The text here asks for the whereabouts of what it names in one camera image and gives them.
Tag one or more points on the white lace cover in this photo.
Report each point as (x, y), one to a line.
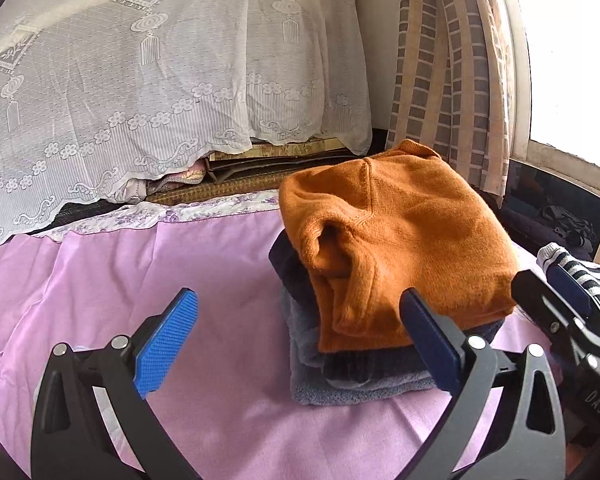
(130, 60)

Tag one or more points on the black glossy screen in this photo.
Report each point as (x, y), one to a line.
(555, 210)

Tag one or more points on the grey fleece garment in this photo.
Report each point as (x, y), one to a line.
(310, 385)

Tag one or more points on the stack of woven mats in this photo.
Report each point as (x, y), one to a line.
(260, 180)

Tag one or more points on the pale pink garment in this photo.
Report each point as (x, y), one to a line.
(185, 176)

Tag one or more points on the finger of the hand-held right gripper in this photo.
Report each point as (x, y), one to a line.
(537, 297)
(570, 285)

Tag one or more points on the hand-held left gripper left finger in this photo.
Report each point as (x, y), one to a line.
(167, 345)

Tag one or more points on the bright curtained window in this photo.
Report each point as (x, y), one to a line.
(570, 50)

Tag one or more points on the dark blue garment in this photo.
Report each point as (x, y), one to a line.
(292, 270)

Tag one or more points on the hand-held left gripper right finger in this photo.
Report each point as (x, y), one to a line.
(430, 350)

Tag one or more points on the black white striped garment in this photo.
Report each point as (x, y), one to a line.
(597, 276)

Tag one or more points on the purple floral bed sheet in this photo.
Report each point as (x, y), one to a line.
(145, 215)

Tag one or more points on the orange knitted cat cardigan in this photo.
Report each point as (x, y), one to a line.
(405, 220)

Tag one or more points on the beige grey checked curtain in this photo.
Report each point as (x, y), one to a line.
(430, 60)

